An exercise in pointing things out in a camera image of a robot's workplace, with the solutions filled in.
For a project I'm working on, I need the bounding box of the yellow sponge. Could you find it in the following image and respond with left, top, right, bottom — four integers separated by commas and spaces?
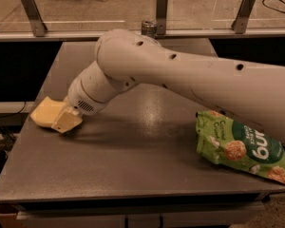
30, 96, 66, 128

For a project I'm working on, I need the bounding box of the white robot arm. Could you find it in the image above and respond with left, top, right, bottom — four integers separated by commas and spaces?
51, 29, 285, 143

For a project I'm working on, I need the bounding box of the green rice chip bag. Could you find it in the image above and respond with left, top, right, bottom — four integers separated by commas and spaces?
196, 110, 285, 184

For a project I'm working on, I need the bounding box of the silver drink can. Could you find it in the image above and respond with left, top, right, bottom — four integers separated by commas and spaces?
141, 20, 157, 38

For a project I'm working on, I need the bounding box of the cardboard box under table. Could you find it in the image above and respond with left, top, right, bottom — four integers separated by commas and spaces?
0, 204, 24, 228

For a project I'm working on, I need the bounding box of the clear acrylic barrier panel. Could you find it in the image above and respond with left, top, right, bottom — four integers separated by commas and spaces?
0, 0, 285, 32

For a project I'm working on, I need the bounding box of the black cable at left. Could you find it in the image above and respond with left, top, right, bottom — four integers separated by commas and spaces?
0, 101, 27, 123

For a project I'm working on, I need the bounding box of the left metal bracket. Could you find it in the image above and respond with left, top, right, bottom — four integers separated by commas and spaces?
21, 0, 48, 37

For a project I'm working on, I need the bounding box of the metal bracket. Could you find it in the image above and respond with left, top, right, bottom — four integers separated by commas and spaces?
156, 0, 168, 35
232, 0, 256, 34
21, 0, 48, 37

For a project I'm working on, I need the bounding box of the middle metal bracket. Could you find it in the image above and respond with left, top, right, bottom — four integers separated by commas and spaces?
156, 0, 168, 35

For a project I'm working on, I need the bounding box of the right metal bracket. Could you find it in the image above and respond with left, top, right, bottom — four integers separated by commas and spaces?
232, 0, 256, 34

